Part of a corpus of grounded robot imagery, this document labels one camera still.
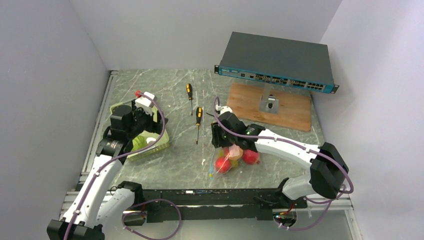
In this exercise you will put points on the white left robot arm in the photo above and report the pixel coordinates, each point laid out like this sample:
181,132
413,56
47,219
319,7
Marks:
87,215

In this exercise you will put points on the lower yellow black screwdriver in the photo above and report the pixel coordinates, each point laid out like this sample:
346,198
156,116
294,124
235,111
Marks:
198,114

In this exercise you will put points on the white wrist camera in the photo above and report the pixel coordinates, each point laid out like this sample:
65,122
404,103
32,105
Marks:
221,109
145,99

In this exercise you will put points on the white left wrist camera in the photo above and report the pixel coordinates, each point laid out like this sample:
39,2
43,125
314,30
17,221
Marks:
145,99

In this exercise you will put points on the clear zip top bag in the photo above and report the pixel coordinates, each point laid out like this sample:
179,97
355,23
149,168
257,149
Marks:
220,152

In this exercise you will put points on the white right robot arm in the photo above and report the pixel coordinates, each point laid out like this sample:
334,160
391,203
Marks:
326,172

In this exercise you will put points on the upper yellow black screwdriver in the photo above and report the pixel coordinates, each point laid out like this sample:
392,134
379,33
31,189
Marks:
189,91

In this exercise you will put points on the green plastic basket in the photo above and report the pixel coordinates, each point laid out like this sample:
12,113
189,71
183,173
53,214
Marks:
160,145

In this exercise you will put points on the metal switch stand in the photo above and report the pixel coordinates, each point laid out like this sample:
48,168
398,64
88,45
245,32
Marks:
268,102

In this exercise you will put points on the teal network switch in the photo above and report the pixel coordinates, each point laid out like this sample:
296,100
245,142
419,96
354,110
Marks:
284,62

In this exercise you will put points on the wooden board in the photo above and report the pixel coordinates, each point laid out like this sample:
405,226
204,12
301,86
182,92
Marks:
294,109

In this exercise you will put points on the yellow black screwdriver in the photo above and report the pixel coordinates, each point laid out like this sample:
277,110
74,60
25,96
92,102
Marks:
198,114
189,91

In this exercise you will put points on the red apple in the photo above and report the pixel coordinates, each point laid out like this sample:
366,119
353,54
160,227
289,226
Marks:
222,165

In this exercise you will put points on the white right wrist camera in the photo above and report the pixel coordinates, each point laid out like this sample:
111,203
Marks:
221,109

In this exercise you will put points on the green cabbage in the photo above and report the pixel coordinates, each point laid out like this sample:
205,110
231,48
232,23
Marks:
139,143

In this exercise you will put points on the red pomegranate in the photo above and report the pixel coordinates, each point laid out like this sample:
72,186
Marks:
250,157

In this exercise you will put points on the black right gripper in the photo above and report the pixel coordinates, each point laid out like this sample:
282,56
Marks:
217,140

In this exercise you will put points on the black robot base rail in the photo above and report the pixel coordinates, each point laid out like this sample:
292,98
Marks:
212,204

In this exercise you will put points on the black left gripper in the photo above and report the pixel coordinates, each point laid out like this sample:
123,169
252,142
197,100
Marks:
157,125

